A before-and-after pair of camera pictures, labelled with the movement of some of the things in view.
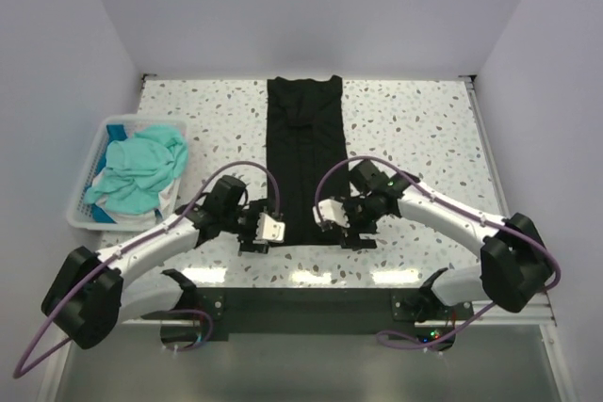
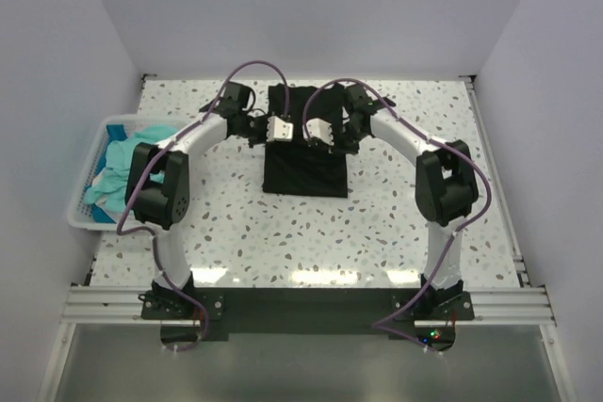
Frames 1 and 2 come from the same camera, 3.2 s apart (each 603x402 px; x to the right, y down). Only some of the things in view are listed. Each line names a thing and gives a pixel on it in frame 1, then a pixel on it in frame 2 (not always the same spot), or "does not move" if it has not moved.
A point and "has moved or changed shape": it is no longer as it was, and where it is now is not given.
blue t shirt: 116,133 does not move
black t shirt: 305,136 has moved or changed shape
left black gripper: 246,242 → 264,136
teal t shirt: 139,170 does not move
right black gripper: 350,239 → 350,152
